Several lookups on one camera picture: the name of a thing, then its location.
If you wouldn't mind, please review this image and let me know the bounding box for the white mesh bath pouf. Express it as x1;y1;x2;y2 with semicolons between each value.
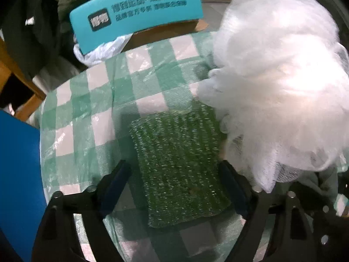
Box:
198;0;348;192

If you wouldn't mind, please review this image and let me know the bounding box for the blue cardboard box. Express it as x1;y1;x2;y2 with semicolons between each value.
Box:
1;111;47;261

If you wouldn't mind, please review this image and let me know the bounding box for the green white checkered tablecloth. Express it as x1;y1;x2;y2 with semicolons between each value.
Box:
35;32;244;261

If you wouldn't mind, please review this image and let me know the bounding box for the wooden louvered cabinet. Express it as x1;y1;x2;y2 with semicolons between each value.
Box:
1;38;46;122

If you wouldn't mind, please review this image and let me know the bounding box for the white plastic bag behind table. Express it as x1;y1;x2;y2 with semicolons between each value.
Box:
73;33;133;67

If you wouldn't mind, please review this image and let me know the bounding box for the dark hanging jacket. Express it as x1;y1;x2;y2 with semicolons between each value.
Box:
1;0;90;78

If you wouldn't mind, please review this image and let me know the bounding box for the teal shoe box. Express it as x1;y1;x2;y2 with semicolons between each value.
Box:
70;0;203;54

